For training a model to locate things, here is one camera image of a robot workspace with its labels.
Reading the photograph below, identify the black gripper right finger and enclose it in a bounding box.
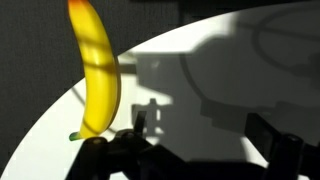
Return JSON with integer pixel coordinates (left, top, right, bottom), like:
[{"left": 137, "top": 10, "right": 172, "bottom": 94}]
[{"left": 244, "top": 112, "right": 320, "bottom": 180}]

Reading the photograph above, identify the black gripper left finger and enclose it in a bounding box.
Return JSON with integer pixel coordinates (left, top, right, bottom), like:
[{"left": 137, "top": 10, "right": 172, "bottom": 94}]
[{"left": 65, "top": 110, "right": 201, "bottom": 180}]

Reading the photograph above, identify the yellow toy banana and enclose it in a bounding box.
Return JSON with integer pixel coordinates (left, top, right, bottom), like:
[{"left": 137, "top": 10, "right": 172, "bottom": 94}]
[{"left": 67, "top": 0, "right": 122, "bottom": 142}]

